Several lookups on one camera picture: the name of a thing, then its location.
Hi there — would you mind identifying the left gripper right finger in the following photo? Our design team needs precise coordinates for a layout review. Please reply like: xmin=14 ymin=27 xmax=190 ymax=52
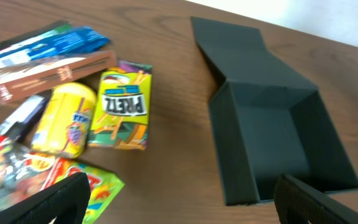
xmin=273 ymin=174 xmax=358 ymax=224

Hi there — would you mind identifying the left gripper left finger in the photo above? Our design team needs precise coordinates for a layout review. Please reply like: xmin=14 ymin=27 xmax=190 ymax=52
xmin=0 ymin=172 xmax=91 ymax=224

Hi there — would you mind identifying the Haribo sour worms bag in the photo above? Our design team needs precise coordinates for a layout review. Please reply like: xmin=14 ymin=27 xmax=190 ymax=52
xmin=0 ymin=135 xmax=124 ymax=224

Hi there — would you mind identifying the dark green gift box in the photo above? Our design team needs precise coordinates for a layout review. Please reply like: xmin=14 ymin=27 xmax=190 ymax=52
xmin=191 ymin=17 xmax=358 ymax=206

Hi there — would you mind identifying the brown Pocky box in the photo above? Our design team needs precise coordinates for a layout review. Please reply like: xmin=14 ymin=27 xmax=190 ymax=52
xmin=0 ymin=50 xmax=117 ymax=104

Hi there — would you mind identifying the blue cookie wrapper pack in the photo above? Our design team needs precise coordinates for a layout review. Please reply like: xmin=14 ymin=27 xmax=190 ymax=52
xmin=0 ymin=26 xmax=110 ymax=68

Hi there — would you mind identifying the yellow Mentos candy bottle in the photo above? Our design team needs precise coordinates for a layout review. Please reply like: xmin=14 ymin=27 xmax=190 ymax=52
xmin=31 ymin=82 xmax=96 ymax=159

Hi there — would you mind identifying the purple white candy bar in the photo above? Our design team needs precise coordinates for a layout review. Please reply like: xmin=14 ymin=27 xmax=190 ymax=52
xmin=0 ymin=90 xmax=52 ymax=141

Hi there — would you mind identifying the green Pretz snack box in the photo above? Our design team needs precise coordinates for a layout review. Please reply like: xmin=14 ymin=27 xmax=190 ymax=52
xmin=88 ymin=60 xmax=152 ymax=150

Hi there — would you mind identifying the green black candy bar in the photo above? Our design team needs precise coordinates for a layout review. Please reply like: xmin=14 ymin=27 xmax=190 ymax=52
xmin=0 ymin=20 xmax=73 ymax=54

